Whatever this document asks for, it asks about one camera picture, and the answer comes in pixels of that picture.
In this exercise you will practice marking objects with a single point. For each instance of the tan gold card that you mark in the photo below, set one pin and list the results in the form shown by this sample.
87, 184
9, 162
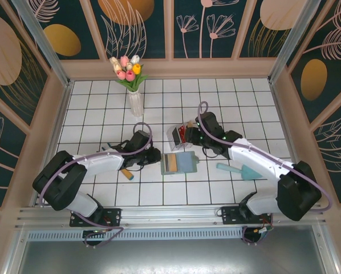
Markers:
190, 125

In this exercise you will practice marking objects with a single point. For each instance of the red card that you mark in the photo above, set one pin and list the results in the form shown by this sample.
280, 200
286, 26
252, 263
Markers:
182, 132

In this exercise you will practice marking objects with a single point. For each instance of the black card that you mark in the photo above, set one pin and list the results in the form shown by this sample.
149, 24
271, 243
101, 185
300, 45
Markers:
176, 136

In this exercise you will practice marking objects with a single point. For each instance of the gold card with dark stripe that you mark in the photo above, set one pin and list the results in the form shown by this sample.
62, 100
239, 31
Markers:
173, 163

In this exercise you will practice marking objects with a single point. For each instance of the clear acrylic card box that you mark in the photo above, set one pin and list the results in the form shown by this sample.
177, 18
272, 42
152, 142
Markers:
174, 148

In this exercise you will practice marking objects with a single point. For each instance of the green card holder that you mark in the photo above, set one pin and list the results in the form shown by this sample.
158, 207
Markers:
197, 160

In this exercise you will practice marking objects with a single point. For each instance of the blue grey card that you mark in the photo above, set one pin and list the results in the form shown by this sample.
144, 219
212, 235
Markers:
186, 162

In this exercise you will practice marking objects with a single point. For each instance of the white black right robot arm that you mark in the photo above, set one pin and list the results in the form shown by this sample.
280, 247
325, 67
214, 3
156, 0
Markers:
259, 167

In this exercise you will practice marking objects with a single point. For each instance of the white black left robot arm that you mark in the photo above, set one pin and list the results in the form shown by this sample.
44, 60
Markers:
102, 165

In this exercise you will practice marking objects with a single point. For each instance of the teal garden trowel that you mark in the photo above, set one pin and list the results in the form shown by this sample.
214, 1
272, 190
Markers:
224, 167

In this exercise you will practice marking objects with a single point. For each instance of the white ribbed vase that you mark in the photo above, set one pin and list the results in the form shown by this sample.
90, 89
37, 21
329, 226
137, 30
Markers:
136, 102

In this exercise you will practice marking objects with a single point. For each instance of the artificial tulip bouquet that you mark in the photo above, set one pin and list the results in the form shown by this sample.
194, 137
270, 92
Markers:
129, 74

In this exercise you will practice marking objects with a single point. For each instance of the aluminium front rail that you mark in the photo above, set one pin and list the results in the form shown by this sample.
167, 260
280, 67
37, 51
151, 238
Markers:
170, 217

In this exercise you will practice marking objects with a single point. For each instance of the aluminium corner post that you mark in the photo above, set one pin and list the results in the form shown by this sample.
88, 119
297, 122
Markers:
292, 42
45, 42

